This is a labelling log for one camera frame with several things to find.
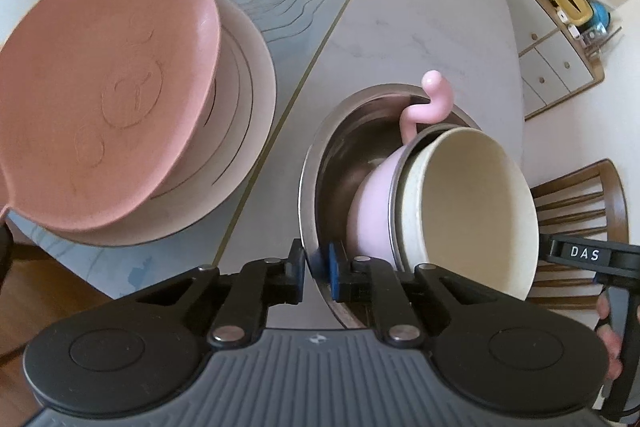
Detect cream bowl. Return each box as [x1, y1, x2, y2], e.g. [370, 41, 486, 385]
[395, 127, 539, 300]

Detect yellow tissue holder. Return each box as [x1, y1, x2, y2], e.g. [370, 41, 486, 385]
[553, 0, 593, 26]

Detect pink bear-shaped plate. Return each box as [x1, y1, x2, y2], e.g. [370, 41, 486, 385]
[1, 0, 221, 232]

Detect right hand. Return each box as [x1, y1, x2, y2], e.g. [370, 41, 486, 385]
[596, 293, 623, 381]

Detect pink pot with handle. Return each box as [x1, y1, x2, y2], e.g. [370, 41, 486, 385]
[346, 70, 454, 270]

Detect blue globe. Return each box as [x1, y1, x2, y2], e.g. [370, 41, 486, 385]
[588, 0, 611, 29]

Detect large white plate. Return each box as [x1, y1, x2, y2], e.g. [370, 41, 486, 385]
[62, 0, 277, 247]

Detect wooden chair black seat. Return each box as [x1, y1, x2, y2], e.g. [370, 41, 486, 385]
[528, 159, 629, 311]

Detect stainless steel bowl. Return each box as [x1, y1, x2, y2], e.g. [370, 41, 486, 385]
[298, 82, 482, 327]

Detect white drawer cabinet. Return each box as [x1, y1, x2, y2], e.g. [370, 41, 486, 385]
[506, 0, 604, 120]

